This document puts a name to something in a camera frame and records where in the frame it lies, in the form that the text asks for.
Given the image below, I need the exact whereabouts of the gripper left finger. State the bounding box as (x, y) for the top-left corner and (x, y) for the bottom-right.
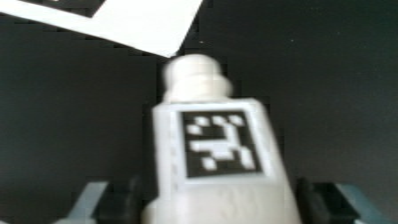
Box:
(58, 176), (142, 224)

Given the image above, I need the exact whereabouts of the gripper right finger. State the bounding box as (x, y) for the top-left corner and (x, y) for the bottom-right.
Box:
(295, 178), (385, 224)

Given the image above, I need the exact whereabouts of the white table leg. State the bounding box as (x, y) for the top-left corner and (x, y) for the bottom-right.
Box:
(142, 54), (302, 224)

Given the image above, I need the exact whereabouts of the white sheet with markers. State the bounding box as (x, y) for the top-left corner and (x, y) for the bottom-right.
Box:
(0, 0), (202, 57)

